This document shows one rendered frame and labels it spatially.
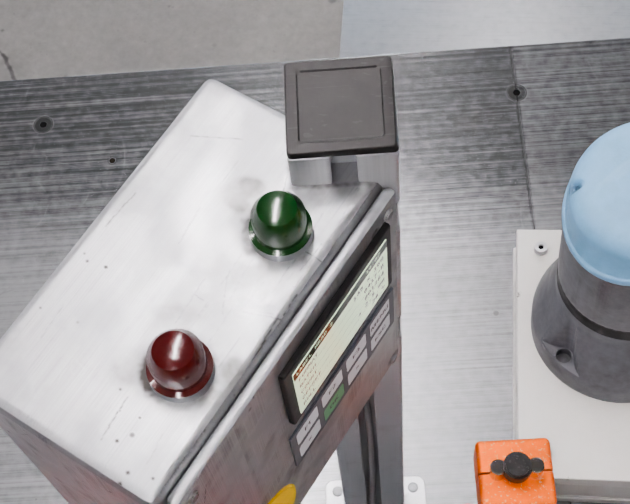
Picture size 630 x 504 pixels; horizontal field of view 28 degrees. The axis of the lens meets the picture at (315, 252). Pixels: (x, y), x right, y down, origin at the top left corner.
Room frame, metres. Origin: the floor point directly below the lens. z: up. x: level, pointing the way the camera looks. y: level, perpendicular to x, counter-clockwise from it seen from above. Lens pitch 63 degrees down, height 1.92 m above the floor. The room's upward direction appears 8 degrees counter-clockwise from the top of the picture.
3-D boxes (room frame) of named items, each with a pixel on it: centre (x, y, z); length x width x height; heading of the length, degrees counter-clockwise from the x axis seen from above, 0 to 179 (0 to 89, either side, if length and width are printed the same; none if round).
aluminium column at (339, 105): (0.28, -0.02, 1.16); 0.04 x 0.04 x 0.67; 85
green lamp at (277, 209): (0.24, 0.01, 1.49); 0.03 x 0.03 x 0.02
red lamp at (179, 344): (0.19, 0.06, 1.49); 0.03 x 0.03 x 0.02
